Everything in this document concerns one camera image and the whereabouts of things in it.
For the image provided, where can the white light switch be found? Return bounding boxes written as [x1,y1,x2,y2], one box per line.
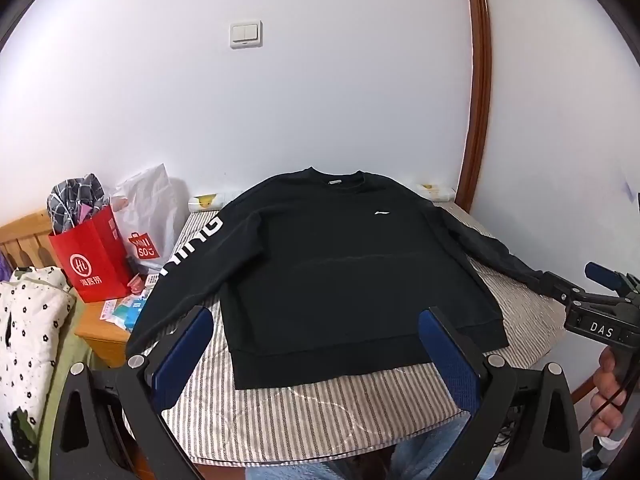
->
[230,21,263,50]

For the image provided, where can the blue and white packets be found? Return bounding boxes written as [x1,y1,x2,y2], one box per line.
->
[101,294,152,332]

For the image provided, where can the person's right hand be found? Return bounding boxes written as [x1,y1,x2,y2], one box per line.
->
[589,347,632,438]

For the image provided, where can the green bedsheet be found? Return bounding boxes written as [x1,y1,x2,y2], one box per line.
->
[37,287,98,480]

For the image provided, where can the wooden nightstand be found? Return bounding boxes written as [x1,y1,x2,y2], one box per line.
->
[75,275,153,368]

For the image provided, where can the black cable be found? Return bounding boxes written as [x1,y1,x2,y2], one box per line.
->
[579,375,628,433]

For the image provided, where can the striped quilted bed cover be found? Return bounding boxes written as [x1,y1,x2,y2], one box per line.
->
[160,200,571,467]

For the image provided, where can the wooden headboard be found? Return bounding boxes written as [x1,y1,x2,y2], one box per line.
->
[0,210,57,272]

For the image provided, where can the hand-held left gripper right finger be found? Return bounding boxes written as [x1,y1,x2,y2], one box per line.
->
[417,306,586,480]

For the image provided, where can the plaid cloth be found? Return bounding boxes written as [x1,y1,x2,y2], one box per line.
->
[46,174,110,235]

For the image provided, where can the white plastic bag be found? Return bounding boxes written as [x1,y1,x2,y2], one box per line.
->
[111,162,188,277]

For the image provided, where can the brown wooden door frame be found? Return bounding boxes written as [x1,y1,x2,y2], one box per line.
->
[460,0,494,213]

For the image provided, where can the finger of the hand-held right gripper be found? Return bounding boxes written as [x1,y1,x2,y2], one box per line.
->
[584,261,632,292]
[536,271,593,307]

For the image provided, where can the pear-printed white cloth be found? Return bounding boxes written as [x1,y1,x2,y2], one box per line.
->
[189,182,457,211]

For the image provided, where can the red paper bag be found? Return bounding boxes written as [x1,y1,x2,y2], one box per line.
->
[48,203,135,304]

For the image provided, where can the white floral blanket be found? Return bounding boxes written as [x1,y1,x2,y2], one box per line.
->
[0,265,76,463]

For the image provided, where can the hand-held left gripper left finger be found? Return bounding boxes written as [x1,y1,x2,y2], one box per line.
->
[50,305,216,480]

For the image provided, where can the person's blue jeans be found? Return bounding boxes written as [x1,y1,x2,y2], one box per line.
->
[245,417,483,480]

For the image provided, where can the black sweatshirt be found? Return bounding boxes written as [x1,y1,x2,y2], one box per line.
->
[125,166,547,391]

